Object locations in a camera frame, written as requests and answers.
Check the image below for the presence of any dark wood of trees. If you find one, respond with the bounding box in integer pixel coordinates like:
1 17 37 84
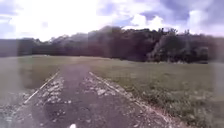
0 25 224 64

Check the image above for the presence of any dark gravel dirt path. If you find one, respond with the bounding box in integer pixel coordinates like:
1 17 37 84
0 63 188 128

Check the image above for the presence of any green grass field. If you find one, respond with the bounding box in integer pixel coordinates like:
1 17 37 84
0 54 224 128

